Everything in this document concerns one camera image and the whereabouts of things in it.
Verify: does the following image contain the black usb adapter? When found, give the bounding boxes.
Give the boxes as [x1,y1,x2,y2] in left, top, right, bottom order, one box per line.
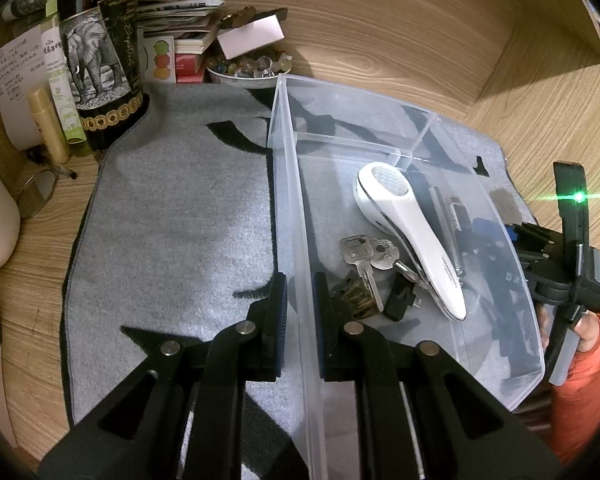
[384,273,420,322]

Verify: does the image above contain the white handheld massager device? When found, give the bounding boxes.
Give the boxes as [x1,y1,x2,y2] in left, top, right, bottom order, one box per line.
[354,162,467,322]

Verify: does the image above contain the silver keys bunch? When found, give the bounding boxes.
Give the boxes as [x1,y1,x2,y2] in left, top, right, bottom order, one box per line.
[339,235,424,312]

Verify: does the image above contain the clear plastic storage box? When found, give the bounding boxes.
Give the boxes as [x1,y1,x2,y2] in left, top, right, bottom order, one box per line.
[268,76,544,479]

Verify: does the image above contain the black gold lighter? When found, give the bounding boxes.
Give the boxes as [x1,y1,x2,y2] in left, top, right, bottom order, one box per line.
[330,270,379,321]

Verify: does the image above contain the orange sleeve forearm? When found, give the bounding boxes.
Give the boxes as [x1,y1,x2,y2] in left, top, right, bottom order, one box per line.
[550,313,600,465]

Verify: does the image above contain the person's right hand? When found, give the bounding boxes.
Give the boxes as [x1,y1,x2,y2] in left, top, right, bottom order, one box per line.
[535,303,600,354]

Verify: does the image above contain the grey felt table mat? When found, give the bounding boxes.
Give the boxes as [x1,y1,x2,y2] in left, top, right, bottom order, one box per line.
[62,77,544,479]

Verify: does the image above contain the eyeglasses on desk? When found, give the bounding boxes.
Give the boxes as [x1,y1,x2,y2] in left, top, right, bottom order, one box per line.
[15,146,78,220]

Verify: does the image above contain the bowl of marbles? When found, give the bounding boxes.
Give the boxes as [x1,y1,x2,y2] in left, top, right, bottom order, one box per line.
[206,52,294,89]

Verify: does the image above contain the beige lip balm tube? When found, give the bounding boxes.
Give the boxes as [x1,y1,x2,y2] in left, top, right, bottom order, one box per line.
[27,86,70,165]

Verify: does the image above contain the fruit print card box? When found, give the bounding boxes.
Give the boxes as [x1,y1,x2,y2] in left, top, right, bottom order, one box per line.
[140,36,176,84]

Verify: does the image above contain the white paper note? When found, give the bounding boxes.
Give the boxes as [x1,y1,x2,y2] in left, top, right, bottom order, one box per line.
[0,25,47,151]

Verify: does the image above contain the green white tube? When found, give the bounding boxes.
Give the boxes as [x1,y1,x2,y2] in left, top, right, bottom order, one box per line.
[41,0,91,156]

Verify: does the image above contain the stack of books and papers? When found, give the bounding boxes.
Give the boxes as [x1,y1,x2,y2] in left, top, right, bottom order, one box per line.
[137,0,288,58]

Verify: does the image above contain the dark wine bottle elephant label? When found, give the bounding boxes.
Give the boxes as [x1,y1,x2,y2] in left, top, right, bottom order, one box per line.
[57,0,148,154]

